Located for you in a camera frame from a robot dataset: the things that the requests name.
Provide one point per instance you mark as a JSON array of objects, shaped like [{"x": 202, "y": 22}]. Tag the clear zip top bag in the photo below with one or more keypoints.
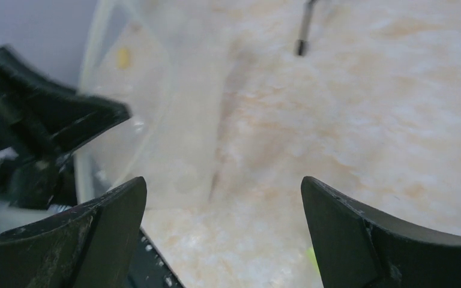
[{"x": 180, "y": 59}]

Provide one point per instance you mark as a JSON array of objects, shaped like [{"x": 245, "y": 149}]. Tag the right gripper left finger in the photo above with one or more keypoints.
[{"x": 89, "y": 245}]

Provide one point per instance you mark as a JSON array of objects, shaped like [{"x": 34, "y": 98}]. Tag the black microphone tripod stand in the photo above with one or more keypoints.
[{"x": 303, "y": 36}]

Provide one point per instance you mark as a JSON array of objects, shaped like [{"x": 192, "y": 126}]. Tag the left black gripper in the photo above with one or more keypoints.
[{"x": 44, "y": 122}]

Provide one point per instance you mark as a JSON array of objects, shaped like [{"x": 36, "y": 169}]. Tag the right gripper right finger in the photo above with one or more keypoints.
[{"x": 357, "y": 245}]

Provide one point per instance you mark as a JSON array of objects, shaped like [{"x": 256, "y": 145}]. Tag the yellow block near left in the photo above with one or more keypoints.
[{"x": 123, "y": 58}]

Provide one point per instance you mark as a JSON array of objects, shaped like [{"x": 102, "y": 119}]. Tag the lime green toy brick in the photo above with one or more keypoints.
[{"x": 312, "y": 258}]

